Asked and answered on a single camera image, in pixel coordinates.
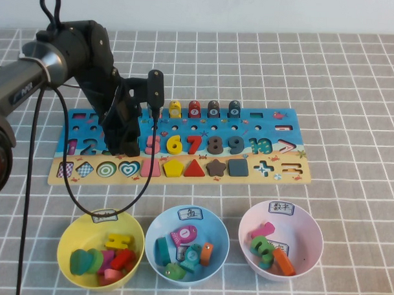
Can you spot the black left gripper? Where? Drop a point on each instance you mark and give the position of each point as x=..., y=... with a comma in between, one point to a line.
x=123, y=119

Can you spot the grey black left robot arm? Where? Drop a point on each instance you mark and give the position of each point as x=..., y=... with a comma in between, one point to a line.
x=24, y=73

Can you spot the yellow wooden symbol piece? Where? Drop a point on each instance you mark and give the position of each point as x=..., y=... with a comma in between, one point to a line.
x=116, y=240

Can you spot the yellow plastic bowl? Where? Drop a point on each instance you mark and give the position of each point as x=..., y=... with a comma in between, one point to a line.
x=80, y=234

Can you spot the magenta wooden shape piece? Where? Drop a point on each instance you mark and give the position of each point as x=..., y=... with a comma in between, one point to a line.
x=107, y=257

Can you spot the red wooden symbol piece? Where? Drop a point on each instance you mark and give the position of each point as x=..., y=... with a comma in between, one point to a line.
x=122, y=259

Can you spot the blue plastic bowl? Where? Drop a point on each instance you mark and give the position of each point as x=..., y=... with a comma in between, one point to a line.
x=213, y=229

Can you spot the salmon pink wooden piece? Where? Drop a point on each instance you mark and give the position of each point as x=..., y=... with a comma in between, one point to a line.
x=111, y=275

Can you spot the ocean themed wooden puzzle board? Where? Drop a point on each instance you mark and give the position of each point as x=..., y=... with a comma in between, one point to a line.
x=269, y=124

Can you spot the orange wooden number piece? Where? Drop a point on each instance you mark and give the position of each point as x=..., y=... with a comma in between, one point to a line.
x=283, y=262

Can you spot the pink plastic bowl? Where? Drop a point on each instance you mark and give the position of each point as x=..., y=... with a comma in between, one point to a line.
x=307, y=235

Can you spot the pink wooden trapezoid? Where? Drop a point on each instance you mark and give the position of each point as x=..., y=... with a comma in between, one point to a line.
x=145, y=171

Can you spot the pink wooden number five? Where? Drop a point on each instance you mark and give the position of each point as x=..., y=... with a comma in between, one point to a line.
x=158, y=145

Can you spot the yellow wooden number six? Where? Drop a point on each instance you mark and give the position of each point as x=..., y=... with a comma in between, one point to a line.
x=168, y=146

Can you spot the yellow wooden pentagon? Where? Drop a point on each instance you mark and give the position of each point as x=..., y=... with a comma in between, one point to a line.
x=173, y=168

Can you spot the yellow fish peg six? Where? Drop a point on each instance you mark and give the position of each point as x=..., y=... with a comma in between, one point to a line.
x=174, y=111

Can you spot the red wooden number seven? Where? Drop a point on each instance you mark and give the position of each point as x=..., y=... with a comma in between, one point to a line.
x=194, y=139

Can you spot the red wooden triangle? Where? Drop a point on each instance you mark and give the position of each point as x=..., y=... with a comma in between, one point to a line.
x=194, y=170

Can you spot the red fish peg seven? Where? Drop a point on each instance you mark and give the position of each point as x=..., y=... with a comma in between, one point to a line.
x=194, y=110

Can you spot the brown wooden number eight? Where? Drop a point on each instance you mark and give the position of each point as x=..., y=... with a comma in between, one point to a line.
x=215, y=145

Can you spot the brown wooden star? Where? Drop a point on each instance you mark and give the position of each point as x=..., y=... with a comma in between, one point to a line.
x=215, y=167

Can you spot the brown fish peg eight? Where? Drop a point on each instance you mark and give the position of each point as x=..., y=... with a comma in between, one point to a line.
x=214, y=111

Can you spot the magenta fish peg one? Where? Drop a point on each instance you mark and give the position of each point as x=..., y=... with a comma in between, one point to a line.
x=184, y=234

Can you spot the white zip tie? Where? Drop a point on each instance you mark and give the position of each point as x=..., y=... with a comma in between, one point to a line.
x=44, y=71

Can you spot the dark teal fish peg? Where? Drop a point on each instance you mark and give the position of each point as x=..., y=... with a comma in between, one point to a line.
x=162, y=251

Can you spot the dark blue fish peg nine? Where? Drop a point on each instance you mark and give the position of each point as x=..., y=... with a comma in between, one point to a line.
x=234, y=110

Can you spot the dark blue wooden square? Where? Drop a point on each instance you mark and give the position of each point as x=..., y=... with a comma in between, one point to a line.
x=238, y=167

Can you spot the dark blue wooden number nine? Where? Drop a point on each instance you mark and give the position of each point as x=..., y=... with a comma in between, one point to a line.
x=241, y=144

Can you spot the dark green wooden heart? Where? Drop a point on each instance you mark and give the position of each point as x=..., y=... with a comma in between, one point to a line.
x=79, y=262

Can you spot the teal fish peg two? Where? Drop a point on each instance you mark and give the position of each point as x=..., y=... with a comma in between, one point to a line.
x=190, y=257

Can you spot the green fish peg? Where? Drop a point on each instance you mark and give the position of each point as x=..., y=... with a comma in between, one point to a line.
x=173, y=271

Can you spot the orange fish peg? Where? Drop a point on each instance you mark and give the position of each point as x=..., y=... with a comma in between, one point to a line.
x=206, y=254

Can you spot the magenta wooden number one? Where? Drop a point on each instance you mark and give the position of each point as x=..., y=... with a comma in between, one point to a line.
x=266, y=229

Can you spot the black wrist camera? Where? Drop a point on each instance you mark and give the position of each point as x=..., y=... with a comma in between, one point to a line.
x=155, y=87

